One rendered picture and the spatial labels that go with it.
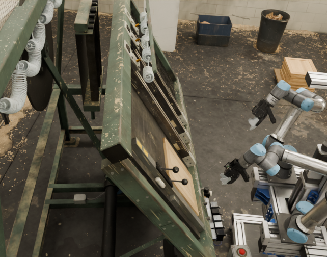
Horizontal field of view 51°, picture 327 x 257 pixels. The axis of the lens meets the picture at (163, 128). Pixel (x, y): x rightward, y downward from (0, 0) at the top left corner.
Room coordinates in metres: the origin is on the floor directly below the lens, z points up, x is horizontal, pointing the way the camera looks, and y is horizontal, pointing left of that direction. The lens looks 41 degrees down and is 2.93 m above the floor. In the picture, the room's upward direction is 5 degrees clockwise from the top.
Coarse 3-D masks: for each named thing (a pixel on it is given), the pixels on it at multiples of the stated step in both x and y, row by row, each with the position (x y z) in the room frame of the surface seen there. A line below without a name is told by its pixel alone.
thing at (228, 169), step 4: (236, 160) 1.38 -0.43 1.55; (232, 164) 1.38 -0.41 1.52; (236, 164) 1.36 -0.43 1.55; (228, 168) 1.36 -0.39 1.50; (232, 168) 1.36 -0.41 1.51; (236, 168) 1.36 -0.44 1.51; (240, 168) 1.36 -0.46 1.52; (244, 168) 1.34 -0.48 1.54; (224, 172) 1.36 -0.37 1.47; (228, 172) 1.35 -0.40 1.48; (232, 172) 1.34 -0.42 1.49; (236, 172) 1.35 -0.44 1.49; (228, 176) 1.34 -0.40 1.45; (232, 176) 1.35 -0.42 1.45
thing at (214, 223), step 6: (204, 192) 1.79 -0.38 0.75; (210, 192) 1.80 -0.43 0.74; (204, 198) 1.68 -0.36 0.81; (210, 204) 1.66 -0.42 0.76; (216, 204) 1.67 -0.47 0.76; (210, 210) 1.63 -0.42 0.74; (216, 210) 1.61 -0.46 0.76; (210, 216) 1.57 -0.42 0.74; (216, 216) 1.56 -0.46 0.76; (210, 222) 1.51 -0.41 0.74; (216, 222) 1.50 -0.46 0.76; (210, 228) 1.41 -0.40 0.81; (216, 228) 1.46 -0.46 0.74; (216, 234) 1.41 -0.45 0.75; (222, 234) 1.41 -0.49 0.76; (216, 240) 1.40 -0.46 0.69; (222, 240) 1.40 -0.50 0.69
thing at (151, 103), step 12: (132, 60) 1.84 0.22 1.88; (132, 72) 1.86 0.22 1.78; (132, 84) 1.86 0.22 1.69; (144, 84) 1.89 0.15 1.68; (144, 96) 1.87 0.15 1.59; (156, 108) 1.89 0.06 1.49; (156, 120) 1.89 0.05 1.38; (168, 120) 1.94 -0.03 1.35; (168, 132) 1.90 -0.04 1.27; (180, 144) 1.91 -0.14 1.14; (192, 156) 1.96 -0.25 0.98
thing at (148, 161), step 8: (136, 144) 1.27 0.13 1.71; (136, 152) 1.28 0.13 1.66; (144, 152) 1.29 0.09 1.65; (144, 160) 1.28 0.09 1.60; (152, 160) 1.32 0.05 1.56; (152, 168) 1.29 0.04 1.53; (160, 176) 1.29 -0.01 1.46; (168, 184) 1.30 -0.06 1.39; (168, 192) 1.30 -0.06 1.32; (176, 192) 1.32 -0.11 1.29; (184, 200) 1.35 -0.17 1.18; (184, 208) 1.32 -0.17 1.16; (192, 216) 1.32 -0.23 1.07; (200, 224) 1.33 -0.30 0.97
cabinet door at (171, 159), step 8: (168, 144) 1.77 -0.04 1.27; (168, 152) 1.67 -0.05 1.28; (168, 160) 1.58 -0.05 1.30; (176, 160) 1.73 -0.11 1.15; (184, 168) 1.78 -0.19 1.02; (176, 176) 1.54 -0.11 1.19; (184, 176) 1.68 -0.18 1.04; (176, 184) 1.45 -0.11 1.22; (192, 184) 1.72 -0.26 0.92; (184, 192) 1.49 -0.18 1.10; (192, 192) 1.62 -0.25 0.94; (192, 200) 1.53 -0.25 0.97; (192, 208) 1.45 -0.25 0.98
